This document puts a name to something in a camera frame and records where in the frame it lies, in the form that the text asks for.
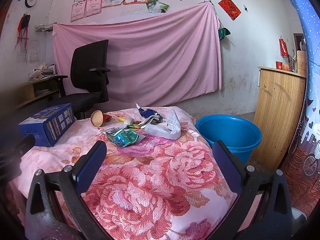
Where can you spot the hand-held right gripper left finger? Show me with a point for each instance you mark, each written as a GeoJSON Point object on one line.
{"type": "Point", "coordinates": [92, 165]}

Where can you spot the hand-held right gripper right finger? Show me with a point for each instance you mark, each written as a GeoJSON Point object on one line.
{"type": "Point", "coordinates": [226, 165]}

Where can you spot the blue plastic bucket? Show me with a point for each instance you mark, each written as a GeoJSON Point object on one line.
{"type": "Point", "coordinates": [240, 145]}

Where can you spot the white oval soap bar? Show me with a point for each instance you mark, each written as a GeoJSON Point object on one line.
{"type": "Point", "coordinates": [129, 121]}

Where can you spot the blue snack wrapper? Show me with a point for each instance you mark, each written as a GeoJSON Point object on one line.
{"type": "Point", "coordinates": [146, 112]}

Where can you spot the green crumpled wrapper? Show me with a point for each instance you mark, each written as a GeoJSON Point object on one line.
{"type": "Point", "coordinates": [122, 136]}

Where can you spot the blue cardboard box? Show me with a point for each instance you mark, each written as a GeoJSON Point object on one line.
{"type": "Point", "coordinates": [47, 122]}

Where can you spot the small red cup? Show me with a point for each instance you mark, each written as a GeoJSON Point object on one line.
{"type": "Point", "coordinates": [107, 118]}

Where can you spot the small yellow green wrapper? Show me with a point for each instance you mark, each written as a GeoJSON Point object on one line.
{"type": "Point", "coordinates": [136, 126]}

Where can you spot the wooden desk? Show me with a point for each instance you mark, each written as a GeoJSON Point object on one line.
{"type": "Point", "coordinates": [27, 92]}

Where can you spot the pink floral blanket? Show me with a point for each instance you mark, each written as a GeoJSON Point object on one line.
{"type": "Point", "coordinates": [155, 170]}

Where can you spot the white grey plastic wrapper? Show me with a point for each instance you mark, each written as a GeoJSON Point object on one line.
{"type": "Point", "coordinates": [172, 127]}

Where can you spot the wooden cabinet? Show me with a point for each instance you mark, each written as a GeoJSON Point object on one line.
{"type": "Point", "coordinates": [277, 117]}

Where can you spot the stack of books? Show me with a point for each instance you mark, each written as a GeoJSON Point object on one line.
{"type": "Point", "coordinates": [41, 72]}

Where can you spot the black office chair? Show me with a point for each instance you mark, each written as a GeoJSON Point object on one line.
{"type": "Point", "coordinates": [87, 62]}

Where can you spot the orange fruit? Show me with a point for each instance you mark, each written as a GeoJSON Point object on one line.
{"type": "Point", "coordinates": [285, 67]}

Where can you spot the light wooden board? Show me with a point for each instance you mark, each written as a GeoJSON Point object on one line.
{"type": "Point", "coordinates": [301, 62]}

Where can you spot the red black hanging ornament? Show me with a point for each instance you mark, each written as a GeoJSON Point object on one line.
{"type": "Point", "coordinates": [23, 23]}

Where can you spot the red hanging packet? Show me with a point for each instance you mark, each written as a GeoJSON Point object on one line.
{"type": "Point", "coordinates": [283, 47]}

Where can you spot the green hanging bag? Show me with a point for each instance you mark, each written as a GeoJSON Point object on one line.
{"type": "Point", "coordinates": [223, 32]}

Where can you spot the blue printed curtain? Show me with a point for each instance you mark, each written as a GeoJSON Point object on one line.
{"type": "Point", "coordinates": [310, 30]}

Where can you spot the green leaf photo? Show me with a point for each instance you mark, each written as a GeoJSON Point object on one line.
{"type": "Point", "coordinates": [163, 7]}

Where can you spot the flower photo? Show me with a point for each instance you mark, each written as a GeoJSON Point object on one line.
{"type": "Point", "coordinates": [151, 5]}

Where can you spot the wall calendar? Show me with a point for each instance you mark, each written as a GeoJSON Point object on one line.
{"type": "Point", "coordinates": [34, 51]}

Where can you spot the pink wall cloth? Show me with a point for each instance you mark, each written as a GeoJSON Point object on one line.
{"type": "Point", "coordinates": [155, 55]}

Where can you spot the dark wooden door frame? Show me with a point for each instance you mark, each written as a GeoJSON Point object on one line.
{"type": "Point", "coordinates": [297, 42]}

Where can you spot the round wall clock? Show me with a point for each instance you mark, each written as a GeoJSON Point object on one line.
{"type": "Point", "coordinates": [31, 0]}

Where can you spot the red paper wall poster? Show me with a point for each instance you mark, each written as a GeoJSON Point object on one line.
{"type": "Point", "coordinates": [229, 8]}

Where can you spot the small black wall hook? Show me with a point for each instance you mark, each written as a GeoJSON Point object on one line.
{"type": "Point", "coordinates": [246, 8]}

